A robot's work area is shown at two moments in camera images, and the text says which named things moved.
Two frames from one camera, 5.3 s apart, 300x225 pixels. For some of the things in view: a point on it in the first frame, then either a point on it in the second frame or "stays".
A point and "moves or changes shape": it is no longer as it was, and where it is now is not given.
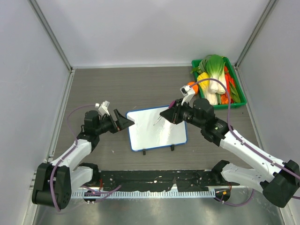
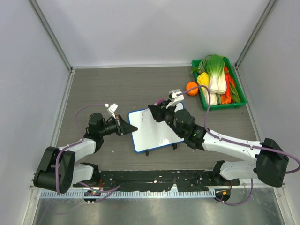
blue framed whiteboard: x=151 y=131 stays
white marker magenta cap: x=171 y=105 moves or changes shape
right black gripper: x=173 y=114 → x=156 y=111
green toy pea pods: x=234 y=93 stays
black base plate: x=154 y=180 stays
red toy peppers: x=225 y=99 stays
